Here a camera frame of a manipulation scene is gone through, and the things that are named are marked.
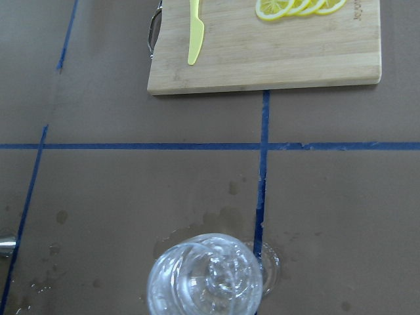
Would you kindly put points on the steel cocktail jigger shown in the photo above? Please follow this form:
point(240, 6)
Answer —
point(7, 244)

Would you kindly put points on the clear wine glass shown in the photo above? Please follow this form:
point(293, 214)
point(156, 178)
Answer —
point(212, 274)

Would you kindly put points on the bamboo cutting board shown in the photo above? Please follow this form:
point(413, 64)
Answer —
point(240, 52)

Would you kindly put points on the yellow plastic knife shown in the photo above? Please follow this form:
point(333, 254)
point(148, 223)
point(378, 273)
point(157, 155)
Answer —
point(197, 29)

